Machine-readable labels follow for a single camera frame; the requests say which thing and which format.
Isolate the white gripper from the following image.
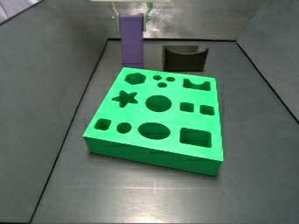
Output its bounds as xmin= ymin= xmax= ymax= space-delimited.
xmin=89 ymin=0 xmax=171 ymax=32

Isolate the black arch fixture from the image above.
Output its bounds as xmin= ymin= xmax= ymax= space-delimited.
xmin=163 ymin=45 xmax=210 ymax=72

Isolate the green shape sorter block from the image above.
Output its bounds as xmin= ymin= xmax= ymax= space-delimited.
xmin=83 ymin=67 xmax=224 ymax=176

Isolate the purple arch block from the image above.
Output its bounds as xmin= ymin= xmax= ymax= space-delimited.
xmin=119 ymin=14 xmax=144 ymax=68

